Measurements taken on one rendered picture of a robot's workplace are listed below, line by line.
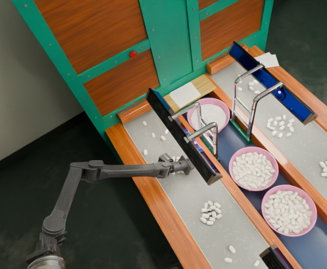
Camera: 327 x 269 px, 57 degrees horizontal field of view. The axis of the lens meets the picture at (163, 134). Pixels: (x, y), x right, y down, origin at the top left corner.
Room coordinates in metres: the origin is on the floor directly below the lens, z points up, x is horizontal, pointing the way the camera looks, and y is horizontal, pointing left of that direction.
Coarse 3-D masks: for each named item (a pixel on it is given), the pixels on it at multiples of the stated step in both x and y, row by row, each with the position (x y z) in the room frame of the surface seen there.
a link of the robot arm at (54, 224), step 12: (72, 168) 0.70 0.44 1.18; (84, 168) 0.69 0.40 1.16; (96, 168) 0.69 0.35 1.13; (72, 180) 0.62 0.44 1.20; (84, 180) 0.66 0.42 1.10; (60, 192) 0.57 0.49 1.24; (72, 192) 0.56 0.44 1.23; (60, 204) 0.50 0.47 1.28; (48, 216) 0.43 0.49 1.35; (60, 216) 0.43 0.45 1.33; (48, 228) 0.38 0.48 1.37; (60, 228) 0.37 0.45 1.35
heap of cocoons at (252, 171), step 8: (240, 160) 0.68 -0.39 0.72; (248, 160) 0.66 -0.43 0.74; (256, 160) 0.65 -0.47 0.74; (264, 160) 0.64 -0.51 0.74; (232, 168) 0.65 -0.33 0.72; (240, 168) 0.63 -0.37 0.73; (248, 168) 0.62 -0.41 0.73; (256, 168) 0.60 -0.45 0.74; (264, 168) 0.59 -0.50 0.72; (272, 168) 0.58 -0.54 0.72; (240, 176) 0.58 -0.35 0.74; (248, 176) 0.58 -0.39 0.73; (256, 176) 0.56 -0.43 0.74; (264, 176) 0.54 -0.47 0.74; (272, 176) 0.54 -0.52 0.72; (240, 184) 0.54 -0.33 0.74; (248, 184) 0.53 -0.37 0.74; (256, 184) 0.51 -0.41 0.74; (264, 184) 0.50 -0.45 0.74
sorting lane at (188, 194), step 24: (144, 120) 1.15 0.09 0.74; (144, 144) 0.97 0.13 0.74; (168, 144) 0.92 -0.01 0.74; (168, 192) 0.62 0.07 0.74; (192, 192) 0.58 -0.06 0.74; (216, 192) 0.54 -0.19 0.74; (192, 216) 0.45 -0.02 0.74; (240, 216) 0.37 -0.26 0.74; (216, 240) 0.29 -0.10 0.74; (240, 240) 0.26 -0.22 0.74; (264, 240) 0.23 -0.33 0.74; (216, 264) 0.19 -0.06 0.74; (240, 264) 0.16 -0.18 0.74; (264, 264) 0.13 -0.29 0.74
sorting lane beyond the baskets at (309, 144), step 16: (224, 80) 1.27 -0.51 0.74; (240, 96) 1.11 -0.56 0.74; (272, 96) 1.04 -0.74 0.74; (256, 112) 0.96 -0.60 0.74; (272, 112) 0.92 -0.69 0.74; (288, 112) 0.89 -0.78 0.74; (288, 128) 0.79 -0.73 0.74; (304, 128) 0.76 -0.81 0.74; (320, 128) 0.73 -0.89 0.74; (288, 144) 0.69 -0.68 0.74; (304, 144) 0.66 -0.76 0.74; (320, 144) 0.63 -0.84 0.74; (304, 160) 0.57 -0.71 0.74; (320, 160) 0.54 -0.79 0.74; (304, 176) 0.48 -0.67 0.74; (320, 176) 0.45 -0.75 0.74; (320, 192) 0.37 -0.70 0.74
